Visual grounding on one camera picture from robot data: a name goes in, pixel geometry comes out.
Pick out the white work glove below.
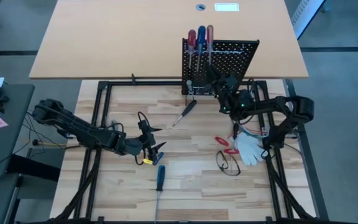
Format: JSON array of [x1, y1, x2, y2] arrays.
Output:
[[233, 132, 269, 166]]

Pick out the white blue panel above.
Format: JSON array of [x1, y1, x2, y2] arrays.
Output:
[[290, 0, 328, 40]]

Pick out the small black handled screwdriver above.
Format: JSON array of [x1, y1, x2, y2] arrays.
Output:
[[172, 99, 198, 128]]

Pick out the blue T-handle hex key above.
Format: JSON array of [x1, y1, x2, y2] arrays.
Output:
[[152, 151, 165, 166]]

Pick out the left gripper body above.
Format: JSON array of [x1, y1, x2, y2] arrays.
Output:
[[124, 132, 157, 162]]

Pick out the clear safety glasses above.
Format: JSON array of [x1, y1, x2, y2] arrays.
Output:
[[215, 150, 241, 177]]

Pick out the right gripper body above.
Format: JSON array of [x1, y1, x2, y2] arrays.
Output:
[[216, 81, 256, 121]]

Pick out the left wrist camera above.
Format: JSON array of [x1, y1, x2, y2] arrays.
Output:
[[137, 119, 150, 133]]

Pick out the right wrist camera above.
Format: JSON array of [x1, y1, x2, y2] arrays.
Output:
[[219, 84, 239, 110]]

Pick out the grey side table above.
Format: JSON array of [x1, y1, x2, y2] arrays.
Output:
[[0, 83, 35, 178]]

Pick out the thick red clear screwdriver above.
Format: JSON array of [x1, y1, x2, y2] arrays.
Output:
[[187, 29, 198, 70]]

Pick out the beige desk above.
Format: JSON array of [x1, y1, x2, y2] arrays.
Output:
[[29, 0, 310, 80]]

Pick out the white desk plate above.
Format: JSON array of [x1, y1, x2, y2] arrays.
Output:
[[214, 2, 240, 12]]

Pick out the long pegboard hook rail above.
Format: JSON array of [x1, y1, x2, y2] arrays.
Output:
[[185, 45, 246, 55]]

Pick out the blue handled screwdriver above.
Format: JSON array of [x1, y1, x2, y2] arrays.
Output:
[[196, 25, 207, 73]]

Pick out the coloured cable bundle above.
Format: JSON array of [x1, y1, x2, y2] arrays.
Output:
[[233, 119, 270, 139]]

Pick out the slim red screwdriver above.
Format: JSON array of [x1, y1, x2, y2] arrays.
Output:
[[206, 24, 214, 66]]

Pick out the yellow handled mallet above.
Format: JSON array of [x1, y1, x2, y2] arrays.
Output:
[[32, 139, 68, 147]]

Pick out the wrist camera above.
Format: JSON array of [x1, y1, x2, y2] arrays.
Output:
[[137, 119, 150, 133], [219, 84, 239, 110]]

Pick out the black aluminium frame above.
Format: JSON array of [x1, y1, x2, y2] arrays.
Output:
[[53, 80, 316, 224]]

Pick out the black metal pegboard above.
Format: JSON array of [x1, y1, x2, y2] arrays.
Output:
[[181, 37, 260, 96]]

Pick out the large black blue screwdriver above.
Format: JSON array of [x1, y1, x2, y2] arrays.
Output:
[[154, 164, 167, 222]]

